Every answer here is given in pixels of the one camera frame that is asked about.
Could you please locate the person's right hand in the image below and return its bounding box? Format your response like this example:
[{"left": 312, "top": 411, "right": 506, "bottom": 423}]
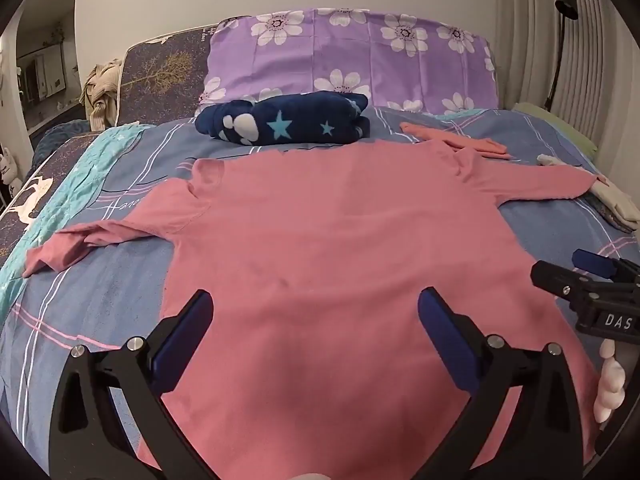
[{"left": 593, "top": 337, "right": 627, "bottom": 425}]

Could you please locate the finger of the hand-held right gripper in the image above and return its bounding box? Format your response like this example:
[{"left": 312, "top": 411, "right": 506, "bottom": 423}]
[
  {"left": 531, "top": 260, "right": 640, "bottom": 311},
  {"left": 572, "top": 249, "right": 640, "bottom": 286}
]

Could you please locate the light green cloth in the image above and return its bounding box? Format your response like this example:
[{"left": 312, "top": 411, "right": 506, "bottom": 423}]
[{"left": 510, "top": 102, "right": 598, "bottom": 156}]

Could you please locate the teal blanket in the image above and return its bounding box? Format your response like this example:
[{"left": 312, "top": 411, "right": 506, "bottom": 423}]
[{"left": 0, "top": 122, "right": 156, "bottom": 311}]

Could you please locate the dark floral cloth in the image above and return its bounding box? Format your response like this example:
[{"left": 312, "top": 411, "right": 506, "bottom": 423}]
[{"left": 585, "top": 194, "right": 636, "bottom": 234}]

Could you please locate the dark blue knit blanket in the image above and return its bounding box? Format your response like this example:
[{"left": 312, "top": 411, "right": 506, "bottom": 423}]
[{"left": 32, "top": 119, "right": 97, "bottom": 171}]

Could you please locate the salmon folded cloth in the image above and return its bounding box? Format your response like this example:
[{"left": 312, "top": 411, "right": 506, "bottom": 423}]
[{"left": 400, "top": 121, "right": 512, "bottom": 161}]

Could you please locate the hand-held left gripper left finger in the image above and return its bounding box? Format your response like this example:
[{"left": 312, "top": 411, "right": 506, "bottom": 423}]
[{"left": 48, "top": 289, "right": 216, "bottom": 480}]

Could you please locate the navy star-print fleece garment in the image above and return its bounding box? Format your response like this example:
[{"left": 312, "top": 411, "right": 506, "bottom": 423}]
[{"left": 195, "top": 91, "right": 372, "bottom": 147}]

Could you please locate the dark deer-print sheet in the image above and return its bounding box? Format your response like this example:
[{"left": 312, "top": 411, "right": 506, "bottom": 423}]
[{"left": 0, "top": 135, "right": 101, "bottom": 261}]

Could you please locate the purple floral pillow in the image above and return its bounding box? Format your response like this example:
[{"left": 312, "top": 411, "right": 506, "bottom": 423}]
[{"left": 200, "top": 8, "right": 500, "bottom": 116}]

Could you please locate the blue-grey plaid duvet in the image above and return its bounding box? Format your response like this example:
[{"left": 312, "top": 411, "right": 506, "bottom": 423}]
[{"left": 0, "top": 105, "right": 640, "bottom": 461}]

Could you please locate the white curtain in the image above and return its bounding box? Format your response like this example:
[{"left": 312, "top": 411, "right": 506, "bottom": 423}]
[{"left": 495, "top": 0, "right": 640, "bottom": 161}]

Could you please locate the dark tree-print cushion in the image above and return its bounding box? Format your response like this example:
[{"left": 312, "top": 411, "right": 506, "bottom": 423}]
[{"left": 116, "top": 15, "right": 251, "bottom": 128}]

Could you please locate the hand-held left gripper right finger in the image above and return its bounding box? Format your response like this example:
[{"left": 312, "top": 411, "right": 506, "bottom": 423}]
[{"left": 417, "top": 287, "right": 586, "bottom": 480}]

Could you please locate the black floor lamp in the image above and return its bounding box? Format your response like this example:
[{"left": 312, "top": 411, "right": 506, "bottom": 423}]
[{"left": 545, "top": 0, "right": 580, "bottom": 111}]

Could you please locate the beige cloth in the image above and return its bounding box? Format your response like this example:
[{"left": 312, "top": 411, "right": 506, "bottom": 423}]
[{"left": 81, "top": 59, "right": 123, "bottom": 128}]

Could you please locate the pink long-sleeve shirt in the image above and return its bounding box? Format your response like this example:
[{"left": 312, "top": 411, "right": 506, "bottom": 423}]
[{"left": 22, "top": 141, "right": 608, "bottom": 480}]

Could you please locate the white folded cloth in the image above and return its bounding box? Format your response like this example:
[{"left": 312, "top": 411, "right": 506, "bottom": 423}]
[{"left": 590, "top": 175, "right": 640, "bottom": 228}]

